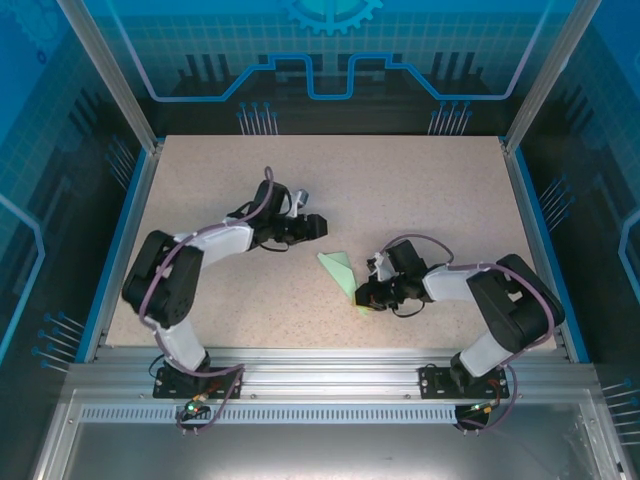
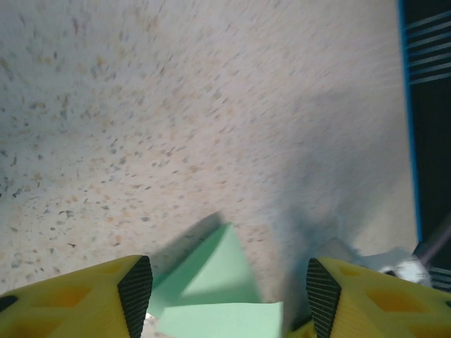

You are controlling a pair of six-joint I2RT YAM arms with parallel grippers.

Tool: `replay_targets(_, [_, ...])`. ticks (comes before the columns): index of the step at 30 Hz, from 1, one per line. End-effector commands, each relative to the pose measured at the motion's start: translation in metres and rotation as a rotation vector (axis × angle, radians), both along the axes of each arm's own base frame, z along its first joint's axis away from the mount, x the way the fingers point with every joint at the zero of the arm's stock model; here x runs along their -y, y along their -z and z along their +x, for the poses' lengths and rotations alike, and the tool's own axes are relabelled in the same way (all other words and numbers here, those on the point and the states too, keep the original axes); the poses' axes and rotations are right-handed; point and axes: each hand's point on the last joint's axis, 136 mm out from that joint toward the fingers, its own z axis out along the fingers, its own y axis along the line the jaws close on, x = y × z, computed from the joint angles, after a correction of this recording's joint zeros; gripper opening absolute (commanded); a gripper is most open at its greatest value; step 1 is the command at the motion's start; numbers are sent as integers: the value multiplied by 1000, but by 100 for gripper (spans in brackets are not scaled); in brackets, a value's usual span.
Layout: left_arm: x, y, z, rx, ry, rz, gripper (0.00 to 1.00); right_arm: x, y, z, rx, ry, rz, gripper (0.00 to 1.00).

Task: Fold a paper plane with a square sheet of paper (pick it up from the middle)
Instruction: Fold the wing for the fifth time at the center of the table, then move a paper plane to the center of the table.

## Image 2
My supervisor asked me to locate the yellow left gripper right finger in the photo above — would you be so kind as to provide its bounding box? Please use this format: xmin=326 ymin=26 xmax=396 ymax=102
xmin=305 ymin=256 xmax=451 ymax=338

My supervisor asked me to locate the light green paper sheet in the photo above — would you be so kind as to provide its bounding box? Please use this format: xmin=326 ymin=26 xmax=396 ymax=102
xmin=146 ymin=222 xmax=285 ymax=338

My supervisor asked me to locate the blue printed enclosure panel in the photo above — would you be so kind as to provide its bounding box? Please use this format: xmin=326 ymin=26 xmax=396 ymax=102
xmin=403 ymin=0 xmax=451 ymax=282

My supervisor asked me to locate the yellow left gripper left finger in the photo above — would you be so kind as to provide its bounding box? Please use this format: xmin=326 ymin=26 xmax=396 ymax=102
xmin=0 ymin=254 xmax=155 ymax=338

